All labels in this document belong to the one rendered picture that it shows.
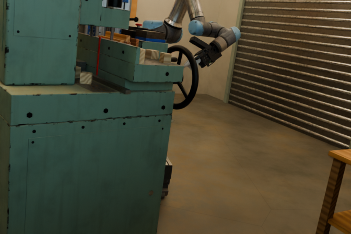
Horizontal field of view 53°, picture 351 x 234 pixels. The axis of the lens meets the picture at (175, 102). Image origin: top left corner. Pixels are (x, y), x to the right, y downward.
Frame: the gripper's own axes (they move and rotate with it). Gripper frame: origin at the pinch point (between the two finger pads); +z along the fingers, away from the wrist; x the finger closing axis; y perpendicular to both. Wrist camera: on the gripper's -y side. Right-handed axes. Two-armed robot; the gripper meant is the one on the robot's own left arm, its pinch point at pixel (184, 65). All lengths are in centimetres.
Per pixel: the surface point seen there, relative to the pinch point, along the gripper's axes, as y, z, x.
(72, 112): -16, 60, -46
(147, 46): -18.4, 19.5, -21.8
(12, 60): -38, 65, -44
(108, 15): -36, 29, -31
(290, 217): 115, -12, 13
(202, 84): 98, -164, 351
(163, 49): -13.3, 13.0, -19.2
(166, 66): -10, 25, -44
